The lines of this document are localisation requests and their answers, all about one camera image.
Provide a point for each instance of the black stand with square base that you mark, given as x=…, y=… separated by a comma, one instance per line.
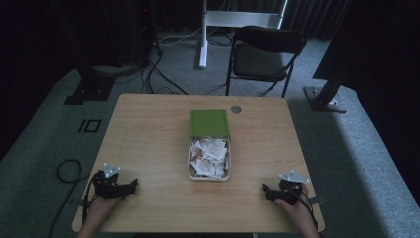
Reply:
x=90, y=86

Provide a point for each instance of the pile of white paper scraps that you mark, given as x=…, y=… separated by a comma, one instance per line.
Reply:
x=209, y=157

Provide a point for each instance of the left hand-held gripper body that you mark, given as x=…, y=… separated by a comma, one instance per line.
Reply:
x=107, y=186

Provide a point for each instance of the person's right hand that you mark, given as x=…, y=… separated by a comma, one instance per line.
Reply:
x=298, y=206

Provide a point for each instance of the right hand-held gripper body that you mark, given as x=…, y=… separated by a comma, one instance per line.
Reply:
x=290, y=191

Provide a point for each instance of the dark computer tower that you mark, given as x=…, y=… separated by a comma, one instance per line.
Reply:
x=143, y=29

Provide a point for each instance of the white metal desk frame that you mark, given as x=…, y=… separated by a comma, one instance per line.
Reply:
x=237, y=19

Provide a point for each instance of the person's left hand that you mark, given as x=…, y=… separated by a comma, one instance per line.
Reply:
x=100, y=205

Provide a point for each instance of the black slanted stand with plate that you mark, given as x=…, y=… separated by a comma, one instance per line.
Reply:
x=325, y=95

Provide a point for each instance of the black folding chair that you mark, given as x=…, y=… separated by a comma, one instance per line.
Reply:
x=257, y=62

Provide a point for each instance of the grey round table grommet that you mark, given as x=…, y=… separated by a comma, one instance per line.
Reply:
x=236, y=109

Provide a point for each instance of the green box lid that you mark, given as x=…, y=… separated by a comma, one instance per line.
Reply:
x=209, y=123

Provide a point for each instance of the white tin box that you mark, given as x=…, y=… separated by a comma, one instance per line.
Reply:
x=209, y=178

